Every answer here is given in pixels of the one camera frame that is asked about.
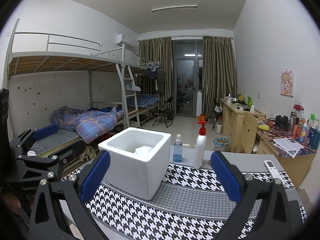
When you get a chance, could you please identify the blue spray bottle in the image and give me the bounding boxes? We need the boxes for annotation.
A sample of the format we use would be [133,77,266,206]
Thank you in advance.
[172,134,183,163]

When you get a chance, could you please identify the white metal bunk bed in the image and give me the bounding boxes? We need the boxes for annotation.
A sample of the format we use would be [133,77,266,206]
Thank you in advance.
[6,19,130,170]
[122,42,161,128]

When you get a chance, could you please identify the cartoon wall poster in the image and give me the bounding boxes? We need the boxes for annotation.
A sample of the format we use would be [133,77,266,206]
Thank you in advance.
[280,69,295,97]

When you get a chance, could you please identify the wooden desk with patterned cover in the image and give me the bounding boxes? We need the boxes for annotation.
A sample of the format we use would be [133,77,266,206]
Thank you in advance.
[255,120,317,178]

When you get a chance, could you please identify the white foam box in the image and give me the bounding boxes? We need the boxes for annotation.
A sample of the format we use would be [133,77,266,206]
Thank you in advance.
[98,127,172,200]

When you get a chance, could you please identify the row of toiletry bottles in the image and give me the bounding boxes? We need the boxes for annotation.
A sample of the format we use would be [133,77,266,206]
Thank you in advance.
[290,102,320,148]

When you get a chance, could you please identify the white metal bed ladder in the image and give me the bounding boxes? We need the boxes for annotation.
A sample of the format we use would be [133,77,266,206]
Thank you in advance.
[116,64,141,128]

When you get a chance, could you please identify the glass balcony door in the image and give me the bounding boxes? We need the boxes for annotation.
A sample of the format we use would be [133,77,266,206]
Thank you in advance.
[172,40,204,117]

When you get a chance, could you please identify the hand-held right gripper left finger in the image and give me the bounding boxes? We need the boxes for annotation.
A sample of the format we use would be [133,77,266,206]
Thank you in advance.
[29,151,111,240]

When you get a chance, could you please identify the blue plaid bedsheet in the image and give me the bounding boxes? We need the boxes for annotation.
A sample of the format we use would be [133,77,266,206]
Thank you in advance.
[126,94,160,108]

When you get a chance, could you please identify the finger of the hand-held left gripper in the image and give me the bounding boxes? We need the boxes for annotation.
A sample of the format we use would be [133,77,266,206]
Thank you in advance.
[17,140,85,180]
[10,124,60,156]

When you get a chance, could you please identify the hanging dark clothes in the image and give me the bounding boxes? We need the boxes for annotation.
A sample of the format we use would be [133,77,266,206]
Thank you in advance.
[146,66,165,98]

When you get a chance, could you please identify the grey mattress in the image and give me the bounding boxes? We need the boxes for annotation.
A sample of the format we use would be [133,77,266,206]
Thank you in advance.
[35,129,80,153]

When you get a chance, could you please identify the blue plaid quilt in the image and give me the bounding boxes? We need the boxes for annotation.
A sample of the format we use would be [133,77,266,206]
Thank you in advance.
[51,106,124,144]

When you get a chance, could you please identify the blue and white wastebasket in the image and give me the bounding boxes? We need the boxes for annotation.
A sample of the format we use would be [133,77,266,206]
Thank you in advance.
[213,137,231,152]

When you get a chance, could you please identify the light wooden chair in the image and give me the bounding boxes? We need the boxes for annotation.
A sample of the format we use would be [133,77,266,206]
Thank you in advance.
[231,111,258,153]

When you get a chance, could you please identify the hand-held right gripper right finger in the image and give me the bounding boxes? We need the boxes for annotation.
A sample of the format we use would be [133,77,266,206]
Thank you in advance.
[211,151,304,240]

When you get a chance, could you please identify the black folding chair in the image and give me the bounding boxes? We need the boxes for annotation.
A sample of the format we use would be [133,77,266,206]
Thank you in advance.
[152,96,174,128]

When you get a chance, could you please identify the white lotion pump bottle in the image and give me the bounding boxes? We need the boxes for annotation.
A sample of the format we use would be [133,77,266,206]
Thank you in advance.
[193,121,208,170]

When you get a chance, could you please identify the brown curtain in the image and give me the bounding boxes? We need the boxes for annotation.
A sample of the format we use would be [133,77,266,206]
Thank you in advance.
[138,37,174,113]
[202,36,237,117]

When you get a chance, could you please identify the printed paper sheets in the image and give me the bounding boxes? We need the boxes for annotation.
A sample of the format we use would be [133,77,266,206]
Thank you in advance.
[272,137,310,158]

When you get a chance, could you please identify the white remote control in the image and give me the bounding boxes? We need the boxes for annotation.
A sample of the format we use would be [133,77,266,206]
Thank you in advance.
[264,160,282,179]

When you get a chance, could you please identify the light wooden desk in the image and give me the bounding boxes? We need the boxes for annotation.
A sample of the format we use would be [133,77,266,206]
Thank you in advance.
[220,99,267,137]

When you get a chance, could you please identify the white air conditioner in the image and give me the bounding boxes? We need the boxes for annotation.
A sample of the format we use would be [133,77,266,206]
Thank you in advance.
[116,34,138,49]

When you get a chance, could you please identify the ceiling light tube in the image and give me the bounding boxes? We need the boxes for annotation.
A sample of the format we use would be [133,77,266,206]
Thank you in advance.
[151,5,197,12]

